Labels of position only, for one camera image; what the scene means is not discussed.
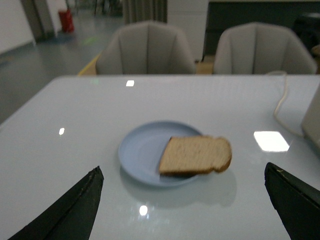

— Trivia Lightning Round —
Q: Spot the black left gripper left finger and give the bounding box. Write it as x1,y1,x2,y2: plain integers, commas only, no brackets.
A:
10,166,104,240

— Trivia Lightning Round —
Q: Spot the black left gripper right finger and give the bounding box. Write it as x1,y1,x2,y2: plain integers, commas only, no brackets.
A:
264,162,320,240

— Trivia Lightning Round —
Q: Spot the light blue plate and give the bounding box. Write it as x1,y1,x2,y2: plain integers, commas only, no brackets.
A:
118,121,202,187

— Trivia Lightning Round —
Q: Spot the slice of bread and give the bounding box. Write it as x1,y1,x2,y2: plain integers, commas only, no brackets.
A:
158,135,232,176

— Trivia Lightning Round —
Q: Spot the cream toaster with chrome top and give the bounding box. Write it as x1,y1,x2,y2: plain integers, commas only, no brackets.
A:
301,86,320,157

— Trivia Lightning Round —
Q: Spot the grey chair on right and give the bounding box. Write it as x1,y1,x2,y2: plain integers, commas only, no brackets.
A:
213,22,318,75

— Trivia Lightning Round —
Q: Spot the grey chair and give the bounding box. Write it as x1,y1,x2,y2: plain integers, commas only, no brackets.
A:
95,21,196,75
213,22,318,75

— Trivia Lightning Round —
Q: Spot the grey chair on left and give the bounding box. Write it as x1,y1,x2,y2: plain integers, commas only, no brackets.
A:
95,21,196,75

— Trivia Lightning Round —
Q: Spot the dark grey counter cabinet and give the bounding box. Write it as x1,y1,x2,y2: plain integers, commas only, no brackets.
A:
202,0,320,57

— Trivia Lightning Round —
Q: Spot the grey curtain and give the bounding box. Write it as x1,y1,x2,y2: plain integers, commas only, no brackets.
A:
122,0,168,25

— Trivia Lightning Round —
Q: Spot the white toaster power cable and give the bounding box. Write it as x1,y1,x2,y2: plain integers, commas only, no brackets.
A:
264,70,304,137

